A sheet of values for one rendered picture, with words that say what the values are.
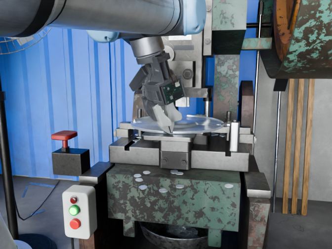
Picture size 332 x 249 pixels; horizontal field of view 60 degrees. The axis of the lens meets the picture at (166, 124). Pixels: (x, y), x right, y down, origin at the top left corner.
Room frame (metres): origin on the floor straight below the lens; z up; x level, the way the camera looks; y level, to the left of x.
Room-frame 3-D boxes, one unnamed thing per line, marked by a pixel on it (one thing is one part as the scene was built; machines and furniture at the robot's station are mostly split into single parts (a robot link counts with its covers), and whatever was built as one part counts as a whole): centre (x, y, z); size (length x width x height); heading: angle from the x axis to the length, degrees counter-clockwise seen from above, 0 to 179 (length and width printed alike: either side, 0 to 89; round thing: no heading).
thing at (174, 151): (0.84, -0.03, 0.72); 0.25 x 0.14 x 0.14; 169
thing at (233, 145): (0.85, -0.21, 0.75); 0.03 x 0.03 x 0.10; 79
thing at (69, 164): (0.85, 0.29, 0.62); 0.10 x 0.06 x 0.20; 79
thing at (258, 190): (1.10, -0.35, 0.45); 0.92 x 0.12 x 0.90; 169
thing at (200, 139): (1.02, -0.06, 0.72); 0.20 x 0.16 x 0.03; 79
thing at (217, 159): (1.01, -0.06, 0.68); 0.45 x 0.30 x 0.06; 79
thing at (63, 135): (0.85, 0.31, 0.72); 0.07 x 0.06 x 0.08; 169
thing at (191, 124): (0.89, -0.03, 0.78); 0.29 x 0.29 x 0.01
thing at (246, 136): (0.98, -0.23, 0.76); 0.17 x 0.06 x 0.10; 79
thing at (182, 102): (1.00, -0.06, 0.84); 0.05 x 0.03 x 0.04; 79
